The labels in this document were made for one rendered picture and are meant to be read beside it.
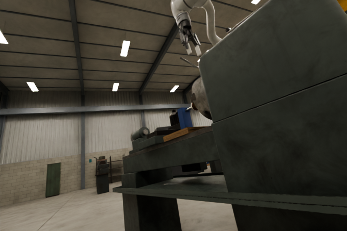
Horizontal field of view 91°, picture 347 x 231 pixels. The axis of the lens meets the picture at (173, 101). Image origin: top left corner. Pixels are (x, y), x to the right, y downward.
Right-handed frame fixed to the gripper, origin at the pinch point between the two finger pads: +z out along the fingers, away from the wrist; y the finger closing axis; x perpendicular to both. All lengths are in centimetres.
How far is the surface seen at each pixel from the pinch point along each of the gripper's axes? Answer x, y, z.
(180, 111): -42, -13, 26
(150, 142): -65, 8, 43
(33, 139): -1475, 120, -267
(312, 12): 55, 5, 24
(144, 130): -114, -16, 25
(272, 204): 25, 19, 78
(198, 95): -8.8, -0.8, 26.4
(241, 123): 18, 8, 51
